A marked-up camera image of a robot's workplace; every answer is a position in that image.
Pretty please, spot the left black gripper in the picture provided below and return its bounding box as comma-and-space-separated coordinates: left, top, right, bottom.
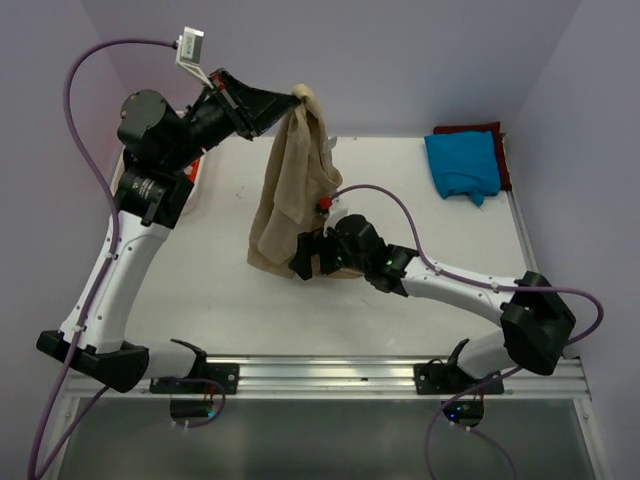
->
164, 66, 298, 171

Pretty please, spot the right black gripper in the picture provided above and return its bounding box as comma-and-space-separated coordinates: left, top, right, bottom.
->
289, 227, 369, 281

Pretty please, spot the beige polo shirt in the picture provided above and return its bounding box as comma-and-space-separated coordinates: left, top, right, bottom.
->
247, 84, 343, 279

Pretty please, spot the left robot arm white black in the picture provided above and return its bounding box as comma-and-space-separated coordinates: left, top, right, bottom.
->
36, 69, 300, 393

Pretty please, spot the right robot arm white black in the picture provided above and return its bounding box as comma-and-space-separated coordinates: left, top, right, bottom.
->
289, 214, 576, 393

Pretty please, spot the red t shirt in basket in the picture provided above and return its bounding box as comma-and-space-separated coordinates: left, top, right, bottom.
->
185, 158, 201, 183

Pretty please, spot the white plastic laundry basket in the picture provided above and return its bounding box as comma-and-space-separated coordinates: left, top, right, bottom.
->
181, 157, 203, 215

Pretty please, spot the folded blue t shirt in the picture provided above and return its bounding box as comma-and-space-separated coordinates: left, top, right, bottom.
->
424, 131, 502, 207

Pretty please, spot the folded dark red t shirt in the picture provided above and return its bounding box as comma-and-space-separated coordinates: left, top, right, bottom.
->
433, 121, 513, 192

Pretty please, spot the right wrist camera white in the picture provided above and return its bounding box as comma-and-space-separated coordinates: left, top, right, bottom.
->
316, 197, 348, 236

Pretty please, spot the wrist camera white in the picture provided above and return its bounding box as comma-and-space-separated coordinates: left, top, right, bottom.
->
175, 27, 217, 89
316, 197, 348, 236

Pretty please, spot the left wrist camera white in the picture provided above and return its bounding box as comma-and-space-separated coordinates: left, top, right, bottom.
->
175, 27, 217, 89

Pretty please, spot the aluminium mounting rail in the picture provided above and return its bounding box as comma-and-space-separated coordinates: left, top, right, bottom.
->
63, 353, 586, 400

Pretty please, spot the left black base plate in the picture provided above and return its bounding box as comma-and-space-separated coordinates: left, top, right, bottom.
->
149, 361, 240, 395

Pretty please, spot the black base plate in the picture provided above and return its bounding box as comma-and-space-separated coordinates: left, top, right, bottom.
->
149, 361, 240, 395
413, 359, 482, 395

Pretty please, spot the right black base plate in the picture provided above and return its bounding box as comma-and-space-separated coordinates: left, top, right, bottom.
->
413, 359, 482, 395

